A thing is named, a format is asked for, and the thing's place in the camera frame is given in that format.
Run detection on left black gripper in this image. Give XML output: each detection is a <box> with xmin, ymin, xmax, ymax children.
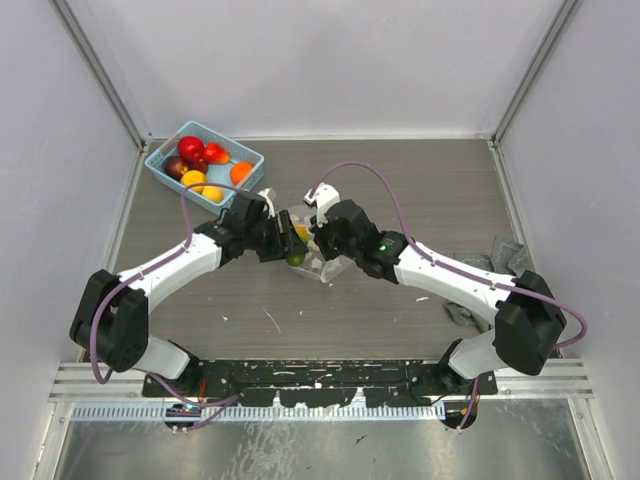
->
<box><xmin>243</xmin><ymin>209</ymin><xmax>305</xmax><ymax>262</ymax></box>

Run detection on green orange mango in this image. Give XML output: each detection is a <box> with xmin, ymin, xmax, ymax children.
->
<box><xmin>286</xmin><ymin>225</ymin><xmax>309</xmax><ymax>267</ymax></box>

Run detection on clear zip top bag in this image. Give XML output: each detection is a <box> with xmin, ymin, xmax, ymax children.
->
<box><xmin>288</xmin><ymin>204</ymin><xmax>354</xmax><ymax>284</ymax></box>

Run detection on orange tangerine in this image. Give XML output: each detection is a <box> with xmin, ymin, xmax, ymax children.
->
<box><xmin>229</xmin><ymin>161</ymin><xmax>253</xmax><ymax>185</ymax></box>

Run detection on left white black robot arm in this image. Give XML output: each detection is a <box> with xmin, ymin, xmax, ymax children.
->
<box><xmin>70</xmin><ymin>192</ymin><xmax>308</xmax><ymax>396</ymax></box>

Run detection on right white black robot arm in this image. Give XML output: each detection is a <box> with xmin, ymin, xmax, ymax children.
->
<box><xmin>312</xmin><ymin>200</ymin><xmax>566</xmax><ymax>394</ymax></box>

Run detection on yellow orange fruit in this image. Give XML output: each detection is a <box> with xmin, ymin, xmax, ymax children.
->
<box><xmin>201</xmin><ymin>186</ymin><xmax>225</xmax><ymax>204</ymax></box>

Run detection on red pear shaped fruit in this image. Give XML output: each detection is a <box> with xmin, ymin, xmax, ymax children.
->
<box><xmin>202</xmin><ymin>142</ymin><xmax>231</xmax><ymax>165</ymax></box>

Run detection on small dark red fruit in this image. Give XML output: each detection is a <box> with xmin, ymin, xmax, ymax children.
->
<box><xmin>190</xmin><ymin>159</ymin><xmax>209</xmax><ymax>174</ymax></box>

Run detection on yellow lemon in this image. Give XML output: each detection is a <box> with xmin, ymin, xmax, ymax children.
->
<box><xmin>180</xmin><ymin>170</ymin><xmax>207</xmax><ymax>194</ymax></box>

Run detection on light blue plastic basket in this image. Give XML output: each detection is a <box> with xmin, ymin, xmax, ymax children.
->
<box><xmin>145</xmin><ymin>121</ymin><xmax>264</xmax><ymax>214</ymax></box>

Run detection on red apple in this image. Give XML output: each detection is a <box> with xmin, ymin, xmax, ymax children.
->
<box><xmin>176</xmin><ymin>135</ymin><xmax>205</xmax><ymax>161</ymax></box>

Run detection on dark red plum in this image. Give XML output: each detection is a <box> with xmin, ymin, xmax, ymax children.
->
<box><xmin>163</xmin><ymin>156</ymin><xmax>190</xmax><ymax>181</ymax></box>

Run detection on grey cloth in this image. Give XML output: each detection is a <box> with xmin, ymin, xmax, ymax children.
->
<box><xmin>443</xmin><ymin>235</ymin><xmax>535</xmax><ymax>333</ymax></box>

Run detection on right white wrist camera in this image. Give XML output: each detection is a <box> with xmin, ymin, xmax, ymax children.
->
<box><xmin>303</xmin><ymin>183</ymin><xmax>340</xmax><ymax>225</ymax></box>

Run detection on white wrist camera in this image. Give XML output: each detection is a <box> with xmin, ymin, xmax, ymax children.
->
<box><xmin>303</xmin><ymin>183</ymin><xmax>340</xmax><ymax>225</ymax></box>
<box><xmin>258</xmin><ymin>188</ymin><xmax>276</xmax><ymax>218</ymax></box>

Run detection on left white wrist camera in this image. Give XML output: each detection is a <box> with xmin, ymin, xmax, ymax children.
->
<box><xmin>258</xmin><ymin>188</ymin><xmax>276</xmax><ymax>218</ymax></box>

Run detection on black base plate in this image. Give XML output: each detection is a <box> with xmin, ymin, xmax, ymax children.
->
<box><xmin>169</xmin><ymin>360</ymin><xmax>472</xmax><ymax>408</ymax></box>

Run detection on light blue cable duct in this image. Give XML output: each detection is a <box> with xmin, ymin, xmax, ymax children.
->
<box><xmin>70</xmin><ymin>401</ymin><xmax>445</xmax><ymax>423</ymax></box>

